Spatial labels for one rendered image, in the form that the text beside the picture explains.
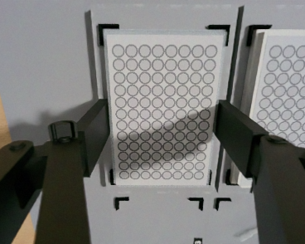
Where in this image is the grey flat deck plate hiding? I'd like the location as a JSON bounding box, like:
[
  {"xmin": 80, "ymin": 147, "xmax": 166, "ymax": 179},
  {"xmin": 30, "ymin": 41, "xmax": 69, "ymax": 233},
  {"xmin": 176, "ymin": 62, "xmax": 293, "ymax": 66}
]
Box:
[{"xmin": 0, "ymin": 0, "xmax": 305, "ymax": 244}]

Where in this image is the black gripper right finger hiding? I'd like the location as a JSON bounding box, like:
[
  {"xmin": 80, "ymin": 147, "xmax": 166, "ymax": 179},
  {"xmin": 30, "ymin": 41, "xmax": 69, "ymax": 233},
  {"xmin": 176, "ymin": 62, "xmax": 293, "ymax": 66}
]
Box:
[{"xmin": 215, "ymin": 100, "xmax": 305, "ymax": 244}]

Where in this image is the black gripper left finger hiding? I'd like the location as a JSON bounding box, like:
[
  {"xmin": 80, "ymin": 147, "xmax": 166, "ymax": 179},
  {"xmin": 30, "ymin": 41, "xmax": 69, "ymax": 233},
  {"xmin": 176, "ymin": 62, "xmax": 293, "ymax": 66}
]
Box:
[{"xmin": 0, "ymin": 99, "xmax": 110, "ymax": 244}]

